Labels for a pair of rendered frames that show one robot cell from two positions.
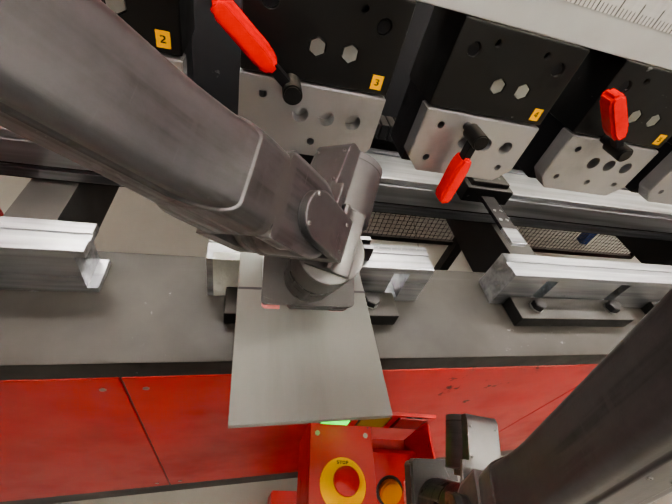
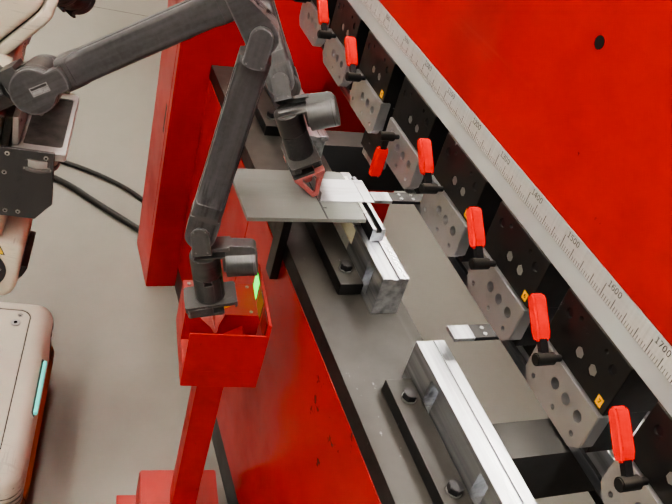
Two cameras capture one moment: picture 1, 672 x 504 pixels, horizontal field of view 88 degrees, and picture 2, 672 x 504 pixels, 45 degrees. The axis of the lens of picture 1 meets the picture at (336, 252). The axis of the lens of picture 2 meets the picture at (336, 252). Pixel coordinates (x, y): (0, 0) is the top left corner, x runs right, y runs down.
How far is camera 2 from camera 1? 158 cm
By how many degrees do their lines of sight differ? 62
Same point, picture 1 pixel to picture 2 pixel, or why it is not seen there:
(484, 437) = (243, 242)
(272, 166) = (278, 56)
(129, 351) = not seen: hidden behind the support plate
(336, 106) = (370, 98)
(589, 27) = (436, 103)
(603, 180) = (444, 234)
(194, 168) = not seen: hidden behind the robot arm
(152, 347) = not seen: hidden behind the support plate
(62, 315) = (279, 159)
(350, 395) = (253, 204)
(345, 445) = (241, 300)
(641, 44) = (452, 124)
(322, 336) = (285, 198)
